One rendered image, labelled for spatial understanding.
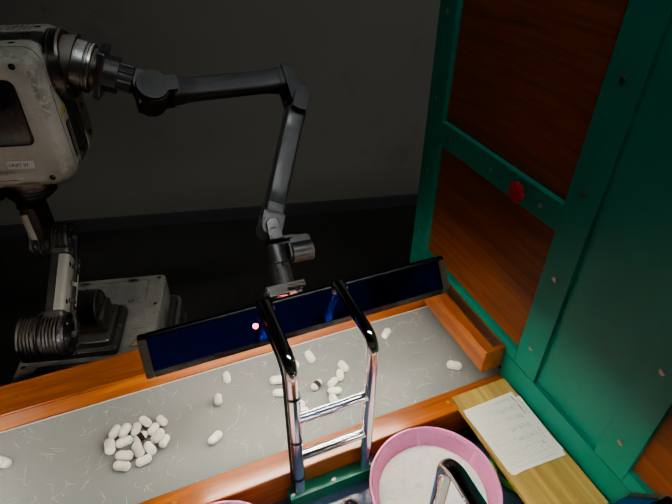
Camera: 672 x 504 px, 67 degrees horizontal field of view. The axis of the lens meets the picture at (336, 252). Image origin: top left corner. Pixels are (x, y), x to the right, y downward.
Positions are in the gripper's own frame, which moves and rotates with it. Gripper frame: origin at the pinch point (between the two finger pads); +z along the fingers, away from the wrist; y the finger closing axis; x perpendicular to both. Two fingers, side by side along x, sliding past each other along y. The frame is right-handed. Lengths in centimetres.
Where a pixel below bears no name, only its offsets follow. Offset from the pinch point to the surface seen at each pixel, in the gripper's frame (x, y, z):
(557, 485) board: -31, 38, 48
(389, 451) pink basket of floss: -14.3, 10.8, 34.2
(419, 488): -20.0, 13.1, 41.8
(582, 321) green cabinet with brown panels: -44, 46, 17
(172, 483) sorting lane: -7.0, -34.5, 27.3
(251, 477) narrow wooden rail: -13.1, -19.0, 30.2
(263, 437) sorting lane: -5.0, -14.1, 24.4
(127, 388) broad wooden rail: 10.3, -41.6, 5.4
